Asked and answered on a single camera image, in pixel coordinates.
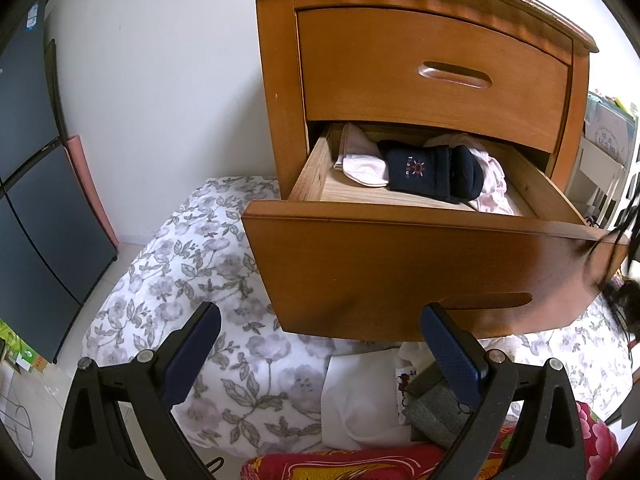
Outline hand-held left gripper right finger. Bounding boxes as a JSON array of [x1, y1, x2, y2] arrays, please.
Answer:
[[420, 302, 587, 480]]

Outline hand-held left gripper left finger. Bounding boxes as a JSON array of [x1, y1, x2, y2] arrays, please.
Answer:
[[56, 301, 222, 480]]

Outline grey printed socks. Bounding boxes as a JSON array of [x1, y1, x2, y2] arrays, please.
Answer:
[[404, 360, 476, 448]]

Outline white garment with cartoon print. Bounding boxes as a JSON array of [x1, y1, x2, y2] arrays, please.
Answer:
[[320, 345, 441, 452]]

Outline navy socks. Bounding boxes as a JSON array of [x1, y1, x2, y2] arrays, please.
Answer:
[[377, 140, 486, 206]]

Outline dark cloth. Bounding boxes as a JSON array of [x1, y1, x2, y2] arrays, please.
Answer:
[[582, 200, 640, 346]]

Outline pink garment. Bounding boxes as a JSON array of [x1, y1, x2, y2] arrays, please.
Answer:
[[425, 132, 516, 216]]

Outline grey floral white blanket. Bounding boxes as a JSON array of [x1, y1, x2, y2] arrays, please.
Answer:
[[82, 176, 633, 448]]

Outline red floral blanket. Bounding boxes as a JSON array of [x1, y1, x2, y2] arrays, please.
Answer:
[[241, 400, 621, 480]]

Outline green cardboard box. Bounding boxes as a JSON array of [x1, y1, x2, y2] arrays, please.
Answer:
[[0, 317, 51, 372]]

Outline pink board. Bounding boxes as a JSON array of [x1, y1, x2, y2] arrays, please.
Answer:
[[66, 135, 120, 251]]

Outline pink white socks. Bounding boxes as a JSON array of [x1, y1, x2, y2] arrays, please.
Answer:
[[334, 122, 390, 188]]

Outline white shelf unit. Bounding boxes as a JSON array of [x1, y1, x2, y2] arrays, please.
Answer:
[[565, 135, 628, 226]]

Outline wooden nightstand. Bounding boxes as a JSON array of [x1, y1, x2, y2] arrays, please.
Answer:
[[242, 0, 599, 201]]

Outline pale printed box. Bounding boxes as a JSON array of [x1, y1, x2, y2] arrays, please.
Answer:
[[584, 91, 640, 163]]

